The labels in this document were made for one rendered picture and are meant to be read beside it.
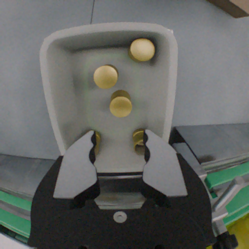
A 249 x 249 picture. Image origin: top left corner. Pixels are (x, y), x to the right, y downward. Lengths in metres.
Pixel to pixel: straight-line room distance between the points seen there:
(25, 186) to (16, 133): 0.15
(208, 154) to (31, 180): 0.38
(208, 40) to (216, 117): 0.19
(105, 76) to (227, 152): 0.24
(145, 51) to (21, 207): 0.39
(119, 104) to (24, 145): 0.31
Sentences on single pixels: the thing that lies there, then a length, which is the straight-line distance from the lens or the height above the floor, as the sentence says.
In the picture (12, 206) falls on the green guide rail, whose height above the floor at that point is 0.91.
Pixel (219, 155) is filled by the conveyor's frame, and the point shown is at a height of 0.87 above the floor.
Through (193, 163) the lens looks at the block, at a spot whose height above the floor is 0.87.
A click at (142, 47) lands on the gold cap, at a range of 0.18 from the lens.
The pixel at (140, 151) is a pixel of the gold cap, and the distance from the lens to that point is 0.25.
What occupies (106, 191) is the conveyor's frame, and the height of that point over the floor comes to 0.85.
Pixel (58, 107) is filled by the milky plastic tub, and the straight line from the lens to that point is 0.20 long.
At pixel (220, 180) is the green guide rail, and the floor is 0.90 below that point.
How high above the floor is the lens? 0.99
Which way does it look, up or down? 62 degrees down
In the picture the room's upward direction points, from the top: 177 degrees clockwise
